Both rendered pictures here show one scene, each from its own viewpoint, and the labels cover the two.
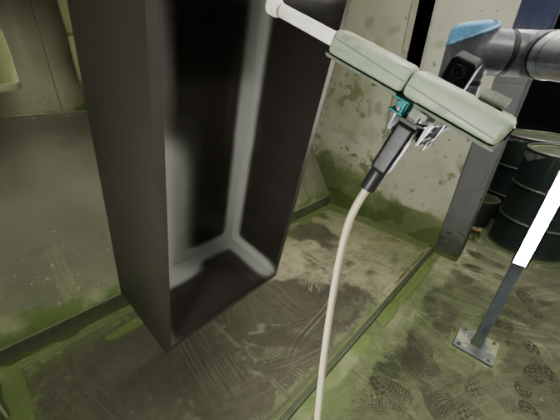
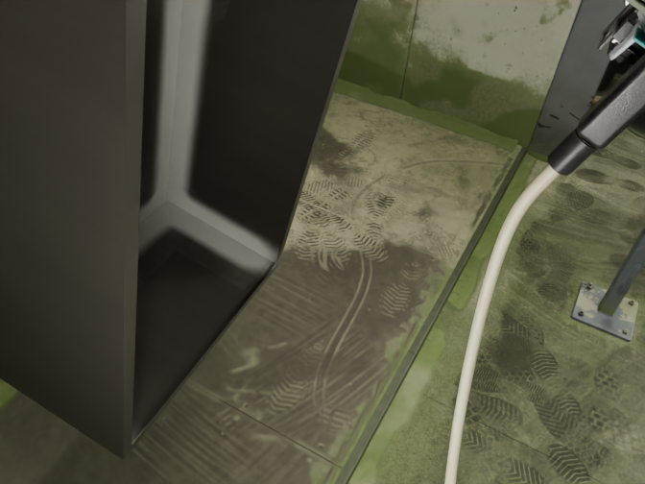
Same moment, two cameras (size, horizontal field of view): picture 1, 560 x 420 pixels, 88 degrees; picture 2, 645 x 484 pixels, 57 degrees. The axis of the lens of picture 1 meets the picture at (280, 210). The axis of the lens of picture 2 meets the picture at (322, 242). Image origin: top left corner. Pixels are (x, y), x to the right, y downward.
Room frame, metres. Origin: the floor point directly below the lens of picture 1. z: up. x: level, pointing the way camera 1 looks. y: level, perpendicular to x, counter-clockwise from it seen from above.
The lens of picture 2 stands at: (0.09, 0.22, 1.57)
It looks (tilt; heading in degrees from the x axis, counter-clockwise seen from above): 44 degrees down; 343
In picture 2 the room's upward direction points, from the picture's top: 5 degrees clockwise
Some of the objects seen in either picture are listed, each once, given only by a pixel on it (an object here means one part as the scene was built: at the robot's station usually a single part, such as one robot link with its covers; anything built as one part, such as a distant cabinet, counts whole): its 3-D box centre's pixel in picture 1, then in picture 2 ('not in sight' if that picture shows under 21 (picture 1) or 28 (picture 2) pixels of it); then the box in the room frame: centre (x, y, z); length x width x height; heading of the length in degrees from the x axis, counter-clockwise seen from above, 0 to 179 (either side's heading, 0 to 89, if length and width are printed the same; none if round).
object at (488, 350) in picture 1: (476, 344); (605, 310); (1.15, -1.17, 0.01); 0.20 x 0.20 x 0.01; 47
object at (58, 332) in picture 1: (227, 249); not in sight; (1.83, 0.39, 0.11); 2.70 x 0.02 x 0.13; 137
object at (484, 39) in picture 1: (472, 54); not in sight; (0.73, -0.41, 1.45); 0.12 x 0.09 x 0.12; 85
